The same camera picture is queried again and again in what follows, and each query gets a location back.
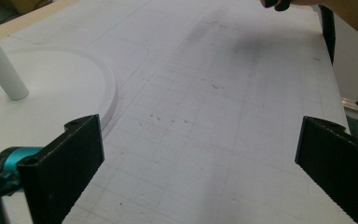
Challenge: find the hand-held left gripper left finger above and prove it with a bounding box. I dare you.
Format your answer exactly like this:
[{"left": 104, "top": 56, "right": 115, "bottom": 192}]
[{"left": 0, "top": 114, "right": 105, "bottom": 224}]

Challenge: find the black sleeved cable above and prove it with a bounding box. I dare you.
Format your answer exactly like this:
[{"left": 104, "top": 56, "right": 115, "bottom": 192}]
[{"left": 318, "top": 4, "right": 358, "bottom": 71}]

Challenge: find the white hook rack stand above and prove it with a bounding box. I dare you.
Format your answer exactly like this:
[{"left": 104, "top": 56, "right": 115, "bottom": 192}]
[{"left": 0, "top": 17, "right": 119, "bottom": 224}]

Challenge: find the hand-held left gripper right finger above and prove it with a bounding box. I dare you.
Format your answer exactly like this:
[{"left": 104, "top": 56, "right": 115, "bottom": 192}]
[{"left": 295, "top": 116, "right": 358, "bottom": 224}]

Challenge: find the white grid mat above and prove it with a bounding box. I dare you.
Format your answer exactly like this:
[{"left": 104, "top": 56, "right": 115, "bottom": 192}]
[{"left": 0, "top": 0, "right": 352, "bottom": 224}]

